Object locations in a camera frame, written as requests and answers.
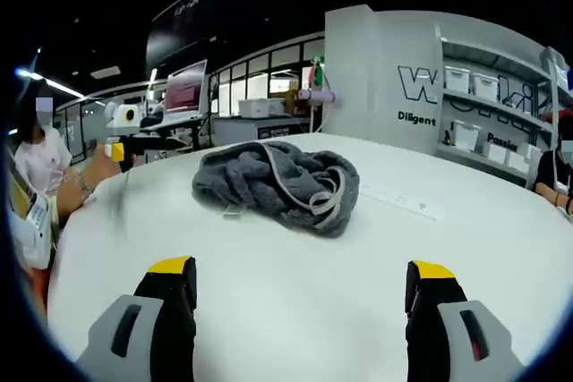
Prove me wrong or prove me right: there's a grey metal shelf unit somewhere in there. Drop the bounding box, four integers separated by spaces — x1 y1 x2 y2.
436 23 573 189

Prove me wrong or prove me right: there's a white chest-worn device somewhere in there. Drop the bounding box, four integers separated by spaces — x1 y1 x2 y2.
8 193 57 271

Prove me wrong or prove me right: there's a grey towel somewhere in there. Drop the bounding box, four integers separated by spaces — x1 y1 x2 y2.
192 140 362 240

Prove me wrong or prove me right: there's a dark counter cabinet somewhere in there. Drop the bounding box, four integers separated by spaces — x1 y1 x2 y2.
211 115 315 147

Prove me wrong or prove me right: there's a green red hanging cloth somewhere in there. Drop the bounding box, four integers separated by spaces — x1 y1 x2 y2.
310 56 327 87

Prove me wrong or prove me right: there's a white coat stand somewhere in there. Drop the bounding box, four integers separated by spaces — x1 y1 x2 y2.
311 55 335 134

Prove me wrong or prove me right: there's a person's left hand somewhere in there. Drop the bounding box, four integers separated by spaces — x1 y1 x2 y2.
84 154 123 191

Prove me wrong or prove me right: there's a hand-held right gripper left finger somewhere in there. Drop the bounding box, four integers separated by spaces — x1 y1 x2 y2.
75 255 199 382

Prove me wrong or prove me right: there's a brown cardboard box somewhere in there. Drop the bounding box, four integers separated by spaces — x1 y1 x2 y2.
287 88 311 115

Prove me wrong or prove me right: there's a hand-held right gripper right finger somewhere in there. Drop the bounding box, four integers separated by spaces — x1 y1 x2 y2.
404 259 526 382

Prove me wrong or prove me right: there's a white table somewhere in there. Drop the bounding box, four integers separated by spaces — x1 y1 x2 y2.
47 131 573 382

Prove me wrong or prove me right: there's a black monitor desk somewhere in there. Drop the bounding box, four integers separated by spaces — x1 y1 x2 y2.
133 111 214 153

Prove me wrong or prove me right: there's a purple rolled mat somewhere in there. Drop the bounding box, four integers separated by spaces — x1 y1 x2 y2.
298 88 344 106

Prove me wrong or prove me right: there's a white lidded storage bin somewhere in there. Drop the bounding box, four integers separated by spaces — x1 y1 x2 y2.
237 97 288 120

